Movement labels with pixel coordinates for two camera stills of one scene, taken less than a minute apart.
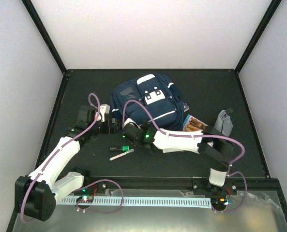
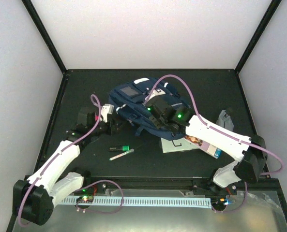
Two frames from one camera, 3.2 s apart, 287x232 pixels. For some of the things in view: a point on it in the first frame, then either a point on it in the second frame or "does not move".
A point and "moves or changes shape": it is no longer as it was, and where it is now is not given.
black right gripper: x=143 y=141 to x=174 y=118
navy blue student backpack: x=165 y=101 moves or changes shape
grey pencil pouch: x=224 y=123 does not move
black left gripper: x=110 y=126 does not move
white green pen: x=129 y=151 does not move
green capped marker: x=125 y=148 does not move
